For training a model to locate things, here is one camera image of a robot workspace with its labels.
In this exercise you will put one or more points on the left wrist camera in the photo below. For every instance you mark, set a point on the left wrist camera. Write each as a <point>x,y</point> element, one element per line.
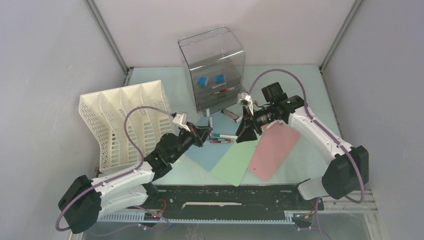
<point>180,119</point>

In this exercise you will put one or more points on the teal cap marker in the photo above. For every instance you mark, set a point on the teal cap marker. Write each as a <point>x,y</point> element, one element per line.
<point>224,136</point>

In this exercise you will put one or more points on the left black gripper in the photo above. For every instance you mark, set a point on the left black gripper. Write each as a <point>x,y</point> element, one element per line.
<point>198,134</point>

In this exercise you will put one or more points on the blue eraser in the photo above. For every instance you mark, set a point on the blue eraser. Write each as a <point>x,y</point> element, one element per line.
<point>202,81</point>
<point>220,79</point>

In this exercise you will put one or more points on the green clipboard sheet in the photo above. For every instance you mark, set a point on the green clipboard sheet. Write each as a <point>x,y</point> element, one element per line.
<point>232,166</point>

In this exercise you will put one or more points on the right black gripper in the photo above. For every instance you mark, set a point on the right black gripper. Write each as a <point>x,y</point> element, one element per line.
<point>249,122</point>

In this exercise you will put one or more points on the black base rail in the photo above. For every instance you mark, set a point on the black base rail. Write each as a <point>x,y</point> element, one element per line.
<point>245,203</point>

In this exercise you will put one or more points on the blue clipboard sheet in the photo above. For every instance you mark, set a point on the blue clipboard sheet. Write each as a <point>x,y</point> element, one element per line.
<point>211,153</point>

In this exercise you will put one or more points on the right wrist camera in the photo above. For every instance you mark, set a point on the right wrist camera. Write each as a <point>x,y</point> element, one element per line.
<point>246,101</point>

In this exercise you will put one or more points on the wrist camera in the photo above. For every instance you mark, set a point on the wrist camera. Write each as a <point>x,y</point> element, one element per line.
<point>180,119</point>
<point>246,101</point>

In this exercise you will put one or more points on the orange red pen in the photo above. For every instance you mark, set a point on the orange red pen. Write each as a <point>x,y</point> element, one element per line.
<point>221,141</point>

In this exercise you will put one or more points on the purple cap marker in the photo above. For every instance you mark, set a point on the purple cap marker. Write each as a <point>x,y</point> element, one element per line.
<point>209,118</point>

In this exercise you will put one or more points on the white plastic file rack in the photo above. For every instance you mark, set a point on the white plastic file rack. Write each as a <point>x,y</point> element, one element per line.
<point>117,117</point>

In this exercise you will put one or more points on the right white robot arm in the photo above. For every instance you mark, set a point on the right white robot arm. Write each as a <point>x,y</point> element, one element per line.
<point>347,166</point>

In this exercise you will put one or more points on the metal clipboard clip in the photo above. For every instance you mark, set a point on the metal clipboard clip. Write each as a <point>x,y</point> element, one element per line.
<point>231,115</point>

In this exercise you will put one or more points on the clear plastic drawer box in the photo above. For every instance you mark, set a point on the clear plastic drawer box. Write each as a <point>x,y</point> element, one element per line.
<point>210,53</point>

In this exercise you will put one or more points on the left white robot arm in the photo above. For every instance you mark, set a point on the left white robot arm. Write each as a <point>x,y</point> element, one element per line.
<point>87,200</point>

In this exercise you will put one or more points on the pink clipboard sheet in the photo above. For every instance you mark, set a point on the pink clipboard sheet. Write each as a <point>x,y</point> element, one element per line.
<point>275,144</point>

